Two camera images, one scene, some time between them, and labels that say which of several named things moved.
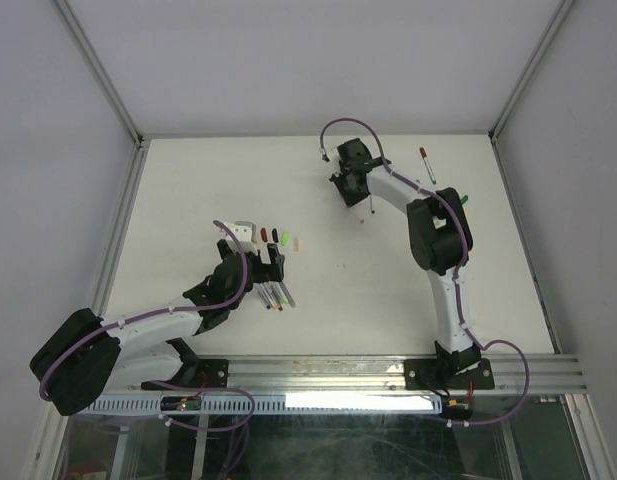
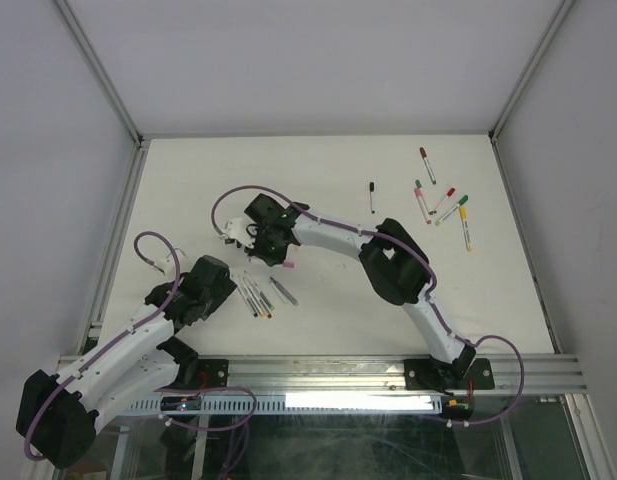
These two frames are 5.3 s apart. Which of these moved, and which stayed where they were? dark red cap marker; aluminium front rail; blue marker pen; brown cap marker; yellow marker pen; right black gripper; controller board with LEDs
Moved: blue marker pen; yellow marker pen; brown cap marker; right black gripper
Stayed: dark red cap marker; controller board with LEDs; aluminium front rail
